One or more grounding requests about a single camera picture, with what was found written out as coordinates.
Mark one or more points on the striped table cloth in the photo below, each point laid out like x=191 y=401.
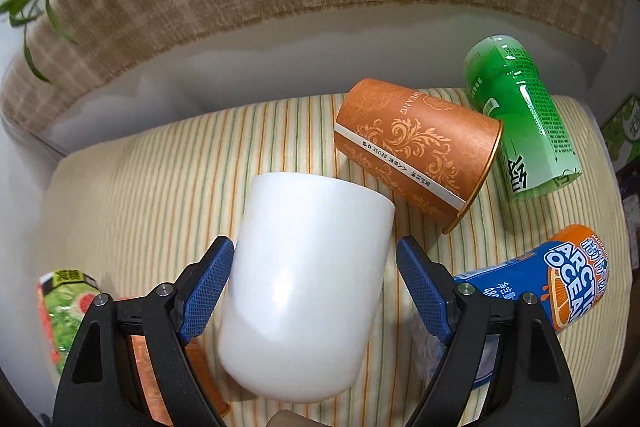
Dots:
x=132 y=213

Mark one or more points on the orange paper cup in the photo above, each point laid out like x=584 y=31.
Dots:
x=197 y=357
x=433 y=153

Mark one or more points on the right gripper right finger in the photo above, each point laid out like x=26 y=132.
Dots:
x=529 y=380

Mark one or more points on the far orange paper cup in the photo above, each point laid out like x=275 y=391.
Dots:
x=433 y=153

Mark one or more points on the white plastic cup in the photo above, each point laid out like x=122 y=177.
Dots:
x=306 y=277

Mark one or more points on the blue orange soda bottle cup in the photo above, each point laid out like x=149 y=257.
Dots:
x=568 y=274

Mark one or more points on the green paper bag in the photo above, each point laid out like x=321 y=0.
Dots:
x=621 y=134

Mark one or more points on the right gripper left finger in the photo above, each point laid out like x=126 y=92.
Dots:
x=100 y=384

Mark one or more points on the near orange paper cup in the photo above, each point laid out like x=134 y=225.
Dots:
x=197 y=357

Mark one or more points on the red green label bottle cup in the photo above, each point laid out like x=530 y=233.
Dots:
x=63 y=298

